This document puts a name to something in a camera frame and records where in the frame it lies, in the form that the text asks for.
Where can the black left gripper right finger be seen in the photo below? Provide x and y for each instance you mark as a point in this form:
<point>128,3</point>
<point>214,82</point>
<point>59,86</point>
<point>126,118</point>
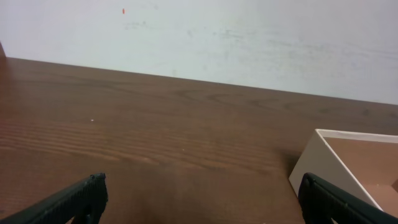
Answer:
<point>324,203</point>

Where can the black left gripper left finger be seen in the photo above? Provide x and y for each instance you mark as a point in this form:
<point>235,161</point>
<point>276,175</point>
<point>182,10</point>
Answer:
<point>82,202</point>

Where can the white cardboard box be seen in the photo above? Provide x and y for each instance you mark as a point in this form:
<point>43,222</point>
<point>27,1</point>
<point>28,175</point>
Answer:
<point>362,164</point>

